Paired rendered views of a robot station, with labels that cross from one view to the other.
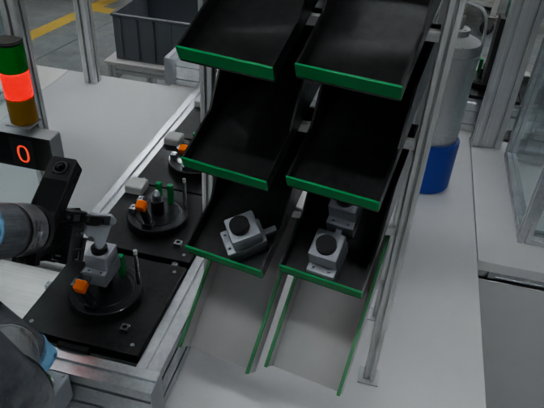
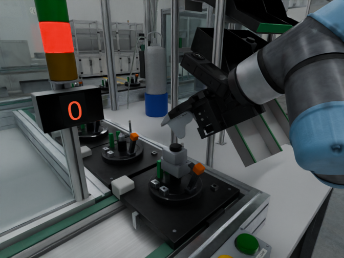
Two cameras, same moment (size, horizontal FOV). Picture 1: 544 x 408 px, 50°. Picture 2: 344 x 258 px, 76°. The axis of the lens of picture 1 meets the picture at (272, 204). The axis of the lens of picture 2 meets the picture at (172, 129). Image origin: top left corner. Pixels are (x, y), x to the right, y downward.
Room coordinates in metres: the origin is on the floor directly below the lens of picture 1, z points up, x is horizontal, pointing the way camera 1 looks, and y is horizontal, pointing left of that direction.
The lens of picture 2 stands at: (0.53, 0.71, 1.33)
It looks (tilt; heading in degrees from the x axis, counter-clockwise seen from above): 21 degrees down; 305
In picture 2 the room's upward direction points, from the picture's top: straight up
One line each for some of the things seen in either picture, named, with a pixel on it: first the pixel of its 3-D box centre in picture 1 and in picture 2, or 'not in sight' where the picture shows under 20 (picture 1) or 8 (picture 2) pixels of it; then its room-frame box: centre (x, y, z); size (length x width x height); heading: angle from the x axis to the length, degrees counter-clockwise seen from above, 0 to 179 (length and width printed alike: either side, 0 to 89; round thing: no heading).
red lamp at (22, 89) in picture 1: (16, 82); (57, 38); (0.96, 0.47, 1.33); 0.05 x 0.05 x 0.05
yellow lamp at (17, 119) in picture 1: (22, 108); (62, 66); (0.96, 0.47, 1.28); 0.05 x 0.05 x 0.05
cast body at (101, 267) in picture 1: (104, 257); (172, 156); (0.81, 0.31, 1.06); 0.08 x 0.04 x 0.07; 168
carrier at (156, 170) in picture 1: (194, 150); (89, 125); (1.29, 0.21, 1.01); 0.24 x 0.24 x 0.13; 78
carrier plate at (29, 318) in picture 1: (107, 298); (175, 191); (0.80, 0.31, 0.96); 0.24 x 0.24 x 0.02; 78
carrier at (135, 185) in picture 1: (157, 204); (122, 143); (1.05, 0.26, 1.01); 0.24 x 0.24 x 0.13; 78
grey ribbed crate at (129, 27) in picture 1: (186, 31); not in sight; (2.94, 0.50, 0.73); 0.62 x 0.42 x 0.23; 78
